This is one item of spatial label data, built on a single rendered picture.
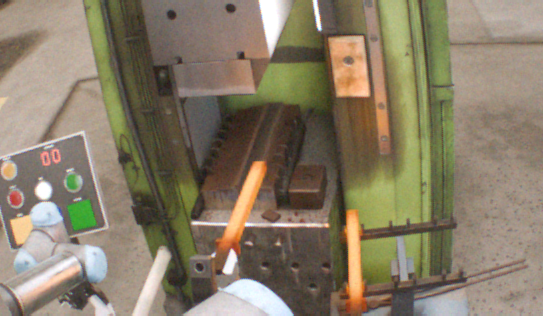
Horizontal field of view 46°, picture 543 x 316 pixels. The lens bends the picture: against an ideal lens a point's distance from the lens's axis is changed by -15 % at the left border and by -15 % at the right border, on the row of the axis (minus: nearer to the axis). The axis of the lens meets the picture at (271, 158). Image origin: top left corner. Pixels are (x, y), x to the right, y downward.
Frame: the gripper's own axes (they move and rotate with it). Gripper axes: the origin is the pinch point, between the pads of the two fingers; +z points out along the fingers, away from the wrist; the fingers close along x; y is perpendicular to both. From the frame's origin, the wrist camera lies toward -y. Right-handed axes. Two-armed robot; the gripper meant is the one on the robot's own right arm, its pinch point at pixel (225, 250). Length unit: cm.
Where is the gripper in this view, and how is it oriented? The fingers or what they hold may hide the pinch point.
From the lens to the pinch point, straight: 152.0
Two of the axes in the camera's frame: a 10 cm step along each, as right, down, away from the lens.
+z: 1.9, -5.6, 8.1
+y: 1.6, 8.3, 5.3
